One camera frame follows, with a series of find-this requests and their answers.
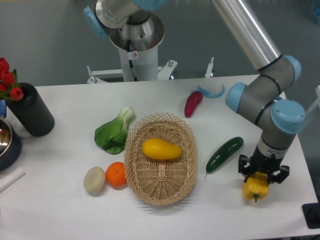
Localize white metal bracket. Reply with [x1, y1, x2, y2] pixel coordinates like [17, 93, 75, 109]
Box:
[86, 59, 178, 84]

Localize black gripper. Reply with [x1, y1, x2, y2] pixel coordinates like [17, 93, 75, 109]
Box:
[238, 147, 290, 185]

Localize yellow bell pepper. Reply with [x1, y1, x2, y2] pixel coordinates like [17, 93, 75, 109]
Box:
[242, 172, 269, 203]

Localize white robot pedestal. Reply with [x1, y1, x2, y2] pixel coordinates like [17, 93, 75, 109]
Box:
[109, 13, 165, 82]

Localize green bok choy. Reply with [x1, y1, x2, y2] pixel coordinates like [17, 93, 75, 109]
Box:
[94, 106, 136, 155]

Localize beige round potato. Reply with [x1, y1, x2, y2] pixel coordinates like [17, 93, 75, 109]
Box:
[83, 166, 106, 193]

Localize purple sweet potato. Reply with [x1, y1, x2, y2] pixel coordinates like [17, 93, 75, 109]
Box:
[184, 91, 203, 118]

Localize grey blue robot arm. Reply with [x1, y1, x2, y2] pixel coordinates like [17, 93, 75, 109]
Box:
[83, 0, 305, 184]

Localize blue plastic strip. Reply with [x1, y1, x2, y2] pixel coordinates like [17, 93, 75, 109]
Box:
[196, 84, 225, 99]

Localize white flat stick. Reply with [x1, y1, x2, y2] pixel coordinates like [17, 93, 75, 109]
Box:
[0, 167, 26, 192]

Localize red artificial tulips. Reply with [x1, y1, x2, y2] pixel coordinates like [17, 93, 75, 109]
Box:
[0, 57, 24, 101]

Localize black cylindrical vase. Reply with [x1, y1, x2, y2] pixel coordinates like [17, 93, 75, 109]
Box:
[5, 82, 55, 137]

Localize green cucumber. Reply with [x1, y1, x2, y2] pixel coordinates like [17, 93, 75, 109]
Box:
[204, 136, 244, 177]

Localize oval wicker basket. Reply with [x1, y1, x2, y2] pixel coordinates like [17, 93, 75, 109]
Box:
[124, 113, 198, 206]

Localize black device at edge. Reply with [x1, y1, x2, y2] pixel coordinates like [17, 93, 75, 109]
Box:
[302, 202, 320, 229]

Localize yellow mango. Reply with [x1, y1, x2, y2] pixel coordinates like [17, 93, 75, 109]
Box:
[142, 138, 183, 160]

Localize orange tangerine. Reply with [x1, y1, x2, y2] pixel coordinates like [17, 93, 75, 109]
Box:
[105, 162, 127, 189]

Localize dark metal bowl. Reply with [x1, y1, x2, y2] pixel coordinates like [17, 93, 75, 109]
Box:
[0, 117, 22, 171]

